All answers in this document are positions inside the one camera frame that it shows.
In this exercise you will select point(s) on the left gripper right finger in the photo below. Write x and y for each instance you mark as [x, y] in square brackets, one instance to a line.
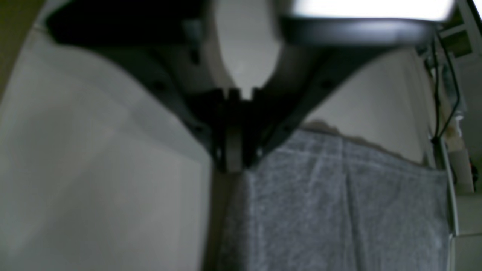
[317, 56]

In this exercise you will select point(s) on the grey T-shirt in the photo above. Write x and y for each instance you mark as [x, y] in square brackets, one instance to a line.
[321, 202]

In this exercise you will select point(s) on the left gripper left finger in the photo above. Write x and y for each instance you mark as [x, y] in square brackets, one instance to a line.
[161, 44]

